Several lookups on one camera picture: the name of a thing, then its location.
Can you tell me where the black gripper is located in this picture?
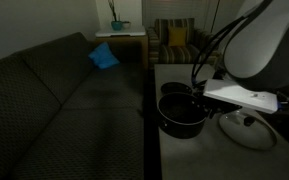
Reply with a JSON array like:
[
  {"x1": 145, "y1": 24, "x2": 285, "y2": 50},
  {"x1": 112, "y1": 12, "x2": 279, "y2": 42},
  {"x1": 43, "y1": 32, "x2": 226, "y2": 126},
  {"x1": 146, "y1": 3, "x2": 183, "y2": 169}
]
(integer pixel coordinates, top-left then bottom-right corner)
[{"x1": 206, "y1": 98, "x2": 241, "y2": 119}]

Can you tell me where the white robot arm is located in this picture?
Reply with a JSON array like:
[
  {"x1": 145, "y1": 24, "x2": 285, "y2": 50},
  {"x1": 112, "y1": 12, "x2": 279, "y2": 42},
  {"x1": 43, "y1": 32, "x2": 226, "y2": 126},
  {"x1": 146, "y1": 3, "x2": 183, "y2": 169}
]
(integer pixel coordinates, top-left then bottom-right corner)
[{"x1": 203, "y1": 0, "x2": 289, "y2": 114}]

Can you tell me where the large black cooking pot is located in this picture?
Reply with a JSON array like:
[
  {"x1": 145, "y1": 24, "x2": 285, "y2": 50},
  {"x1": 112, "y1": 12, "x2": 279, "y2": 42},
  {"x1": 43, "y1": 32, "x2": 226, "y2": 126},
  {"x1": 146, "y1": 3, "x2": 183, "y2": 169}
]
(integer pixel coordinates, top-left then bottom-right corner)
[{"x1": 158, "y1": 93, "x2": 208, "y2": 139}]

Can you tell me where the glass pot lid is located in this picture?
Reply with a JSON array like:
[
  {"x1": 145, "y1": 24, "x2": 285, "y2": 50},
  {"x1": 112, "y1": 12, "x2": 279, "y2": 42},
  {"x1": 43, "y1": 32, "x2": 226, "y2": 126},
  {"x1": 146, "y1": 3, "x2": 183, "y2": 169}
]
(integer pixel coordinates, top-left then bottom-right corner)
[{"x1": 218, "y1": 110, "x2": 277, "y2": 150}]

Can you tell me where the black frying pan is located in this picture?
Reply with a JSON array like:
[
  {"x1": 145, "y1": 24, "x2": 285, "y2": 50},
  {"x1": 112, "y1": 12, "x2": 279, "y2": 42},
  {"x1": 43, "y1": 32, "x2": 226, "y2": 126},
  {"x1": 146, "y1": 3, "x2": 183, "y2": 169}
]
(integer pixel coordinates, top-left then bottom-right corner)
[{"x1": 161, "y1": 82, "x2": 192, "y2": 94}]

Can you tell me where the white coffee table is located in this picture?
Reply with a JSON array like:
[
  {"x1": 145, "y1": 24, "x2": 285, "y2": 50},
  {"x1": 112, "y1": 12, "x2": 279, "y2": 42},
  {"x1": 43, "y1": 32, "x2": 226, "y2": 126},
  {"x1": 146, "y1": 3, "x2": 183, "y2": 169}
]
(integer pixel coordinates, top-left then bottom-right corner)
[{"x1": 153, "y1": 63, "x2": 289, "y2": 180}]

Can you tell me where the yellow cushion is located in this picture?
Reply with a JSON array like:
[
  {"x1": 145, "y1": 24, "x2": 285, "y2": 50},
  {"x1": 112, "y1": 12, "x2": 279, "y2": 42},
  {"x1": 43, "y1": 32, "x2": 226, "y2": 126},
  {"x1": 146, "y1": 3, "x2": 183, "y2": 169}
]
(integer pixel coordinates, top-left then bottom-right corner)
[{"x1": 168, "y1": 27, "x2": 187, "y2": 46}]

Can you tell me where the striped fabric armchair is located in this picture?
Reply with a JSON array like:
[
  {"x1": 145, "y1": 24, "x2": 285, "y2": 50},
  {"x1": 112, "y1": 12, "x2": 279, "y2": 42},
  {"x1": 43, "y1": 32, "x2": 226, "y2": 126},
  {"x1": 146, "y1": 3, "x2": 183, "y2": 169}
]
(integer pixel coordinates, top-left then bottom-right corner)
[{"x1": 147, "y1": 18, "x2": 213, "y2": 69}]

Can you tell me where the wooden side table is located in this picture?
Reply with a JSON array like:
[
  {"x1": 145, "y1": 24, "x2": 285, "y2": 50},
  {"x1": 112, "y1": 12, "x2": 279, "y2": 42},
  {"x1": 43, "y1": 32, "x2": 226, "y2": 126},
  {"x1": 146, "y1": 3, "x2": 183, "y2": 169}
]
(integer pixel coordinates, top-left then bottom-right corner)
[{"x1": 95, "y1": 26, "x2": 148, "y2": 69}]

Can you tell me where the small white bowl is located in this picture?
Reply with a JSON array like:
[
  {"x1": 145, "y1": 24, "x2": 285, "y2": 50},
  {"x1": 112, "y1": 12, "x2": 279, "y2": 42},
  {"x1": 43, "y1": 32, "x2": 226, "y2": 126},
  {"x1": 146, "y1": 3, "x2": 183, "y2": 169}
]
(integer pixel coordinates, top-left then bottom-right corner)
[{"x1": 122, "y1": 21, "x2": 131, "y2": 29}]

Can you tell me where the blue throw pillow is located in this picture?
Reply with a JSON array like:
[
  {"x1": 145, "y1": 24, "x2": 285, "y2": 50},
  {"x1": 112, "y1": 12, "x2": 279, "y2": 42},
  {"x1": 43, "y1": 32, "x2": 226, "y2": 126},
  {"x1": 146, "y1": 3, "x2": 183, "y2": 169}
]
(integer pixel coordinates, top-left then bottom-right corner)
[{"x1": 88, "y1": 42, "x2": 120, "y2": 69}]

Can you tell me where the teal potted plant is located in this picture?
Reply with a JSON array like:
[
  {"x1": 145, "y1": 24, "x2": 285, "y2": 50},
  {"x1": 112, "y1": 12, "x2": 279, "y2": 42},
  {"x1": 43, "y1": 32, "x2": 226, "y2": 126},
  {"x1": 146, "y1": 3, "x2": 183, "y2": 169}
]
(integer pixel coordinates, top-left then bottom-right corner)
[{"x1": 108, "y1": 0, "x2": 123, "y2": 31}]

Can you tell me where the dark grey fabric sofa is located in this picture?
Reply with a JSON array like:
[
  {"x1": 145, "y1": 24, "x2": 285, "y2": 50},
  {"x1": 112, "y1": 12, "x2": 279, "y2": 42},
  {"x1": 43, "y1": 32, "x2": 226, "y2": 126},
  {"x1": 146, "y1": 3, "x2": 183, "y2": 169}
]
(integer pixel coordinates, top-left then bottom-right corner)
[{"x1": 0, "y1": 33, "x2": 144, "y2": 180}]

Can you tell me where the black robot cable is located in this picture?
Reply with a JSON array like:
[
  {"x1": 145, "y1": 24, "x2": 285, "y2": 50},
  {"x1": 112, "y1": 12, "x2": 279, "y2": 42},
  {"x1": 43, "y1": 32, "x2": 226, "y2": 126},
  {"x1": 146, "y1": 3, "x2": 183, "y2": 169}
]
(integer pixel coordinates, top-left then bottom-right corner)
[{"x1": 190, "y1": 0, "x2": 273, "y2": 88}]

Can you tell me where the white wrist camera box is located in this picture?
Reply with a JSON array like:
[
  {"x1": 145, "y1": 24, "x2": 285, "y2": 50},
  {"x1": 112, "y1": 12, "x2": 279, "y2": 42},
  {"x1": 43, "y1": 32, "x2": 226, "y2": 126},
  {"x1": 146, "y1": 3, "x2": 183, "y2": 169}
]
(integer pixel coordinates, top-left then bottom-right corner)
[{"x1": 203, "y1": 79, "x2": 278, "y2": 114}]

